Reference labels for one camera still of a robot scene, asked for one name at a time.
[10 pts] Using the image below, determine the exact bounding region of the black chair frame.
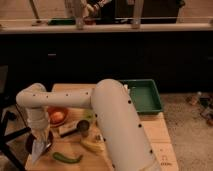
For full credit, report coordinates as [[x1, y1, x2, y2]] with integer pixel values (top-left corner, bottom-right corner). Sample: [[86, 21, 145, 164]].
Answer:
[[0, 64, 41, 171]]

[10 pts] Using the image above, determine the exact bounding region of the white block under cup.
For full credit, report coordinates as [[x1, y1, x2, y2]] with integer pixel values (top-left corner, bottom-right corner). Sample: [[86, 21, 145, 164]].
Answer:
[[59, 121, 77, 135]]

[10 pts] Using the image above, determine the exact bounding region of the orange bowl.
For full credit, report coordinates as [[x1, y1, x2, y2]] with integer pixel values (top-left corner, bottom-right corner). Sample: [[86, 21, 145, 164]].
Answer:
[[47, 107, 68, 127]]

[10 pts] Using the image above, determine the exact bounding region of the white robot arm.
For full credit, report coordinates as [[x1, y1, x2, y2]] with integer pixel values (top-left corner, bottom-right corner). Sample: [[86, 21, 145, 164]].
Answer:
[[16, 79, 161, 171]]

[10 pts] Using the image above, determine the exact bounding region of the purple bowl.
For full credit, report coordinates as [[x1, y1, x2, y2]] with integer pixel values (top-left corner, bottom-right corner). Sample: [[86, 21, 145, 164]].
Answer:
[[25, 131, 54, 154]]

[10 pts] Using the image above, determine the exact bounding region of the green object on shelf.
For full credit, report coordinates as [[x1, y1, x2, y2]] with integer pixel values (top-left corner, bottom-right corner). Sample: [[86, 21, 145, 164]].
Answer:
[[47, 18, 75, 26]]

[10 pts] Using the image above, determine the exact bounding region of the green lime slice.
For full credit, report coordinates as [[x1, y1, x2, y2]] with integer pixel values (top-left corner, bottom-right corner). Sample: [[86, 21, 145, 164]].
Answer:
[[83, 110, 94, 122]]

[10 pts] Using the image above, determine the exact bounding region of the orange fruit in bowl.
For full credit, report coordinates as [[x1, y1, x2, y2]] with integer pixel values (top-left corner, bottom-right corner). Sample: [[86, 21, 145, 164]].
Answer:
[[50, 112, 64, 124]]

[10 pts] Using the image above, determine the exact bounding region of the red bowl on shelf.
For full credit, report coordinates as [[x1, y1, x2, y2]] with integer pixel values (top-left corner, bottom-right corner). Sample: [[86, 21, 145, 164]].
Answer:
[[84, 18, 96, 25]]

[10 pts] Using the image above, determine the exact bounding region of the green chili pepper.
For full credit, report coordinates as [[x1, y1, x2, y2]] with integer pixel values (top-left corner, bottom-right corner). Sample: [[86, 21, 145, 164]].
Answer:
[[52, 152, 82, 164]]

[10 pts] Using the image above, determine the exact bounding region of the green tray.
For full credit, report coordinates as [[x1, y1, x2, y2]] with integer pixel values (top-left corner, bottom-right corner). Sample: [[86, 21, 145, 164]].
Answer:
[[121, 79, 163, 115]]

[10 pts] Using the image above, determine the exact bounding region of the metal measuring cup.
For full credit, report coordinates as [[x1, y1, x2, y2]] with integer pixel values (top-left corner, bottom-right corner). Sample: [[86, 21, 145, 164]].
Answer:
[[60, 120, 90, 138]]

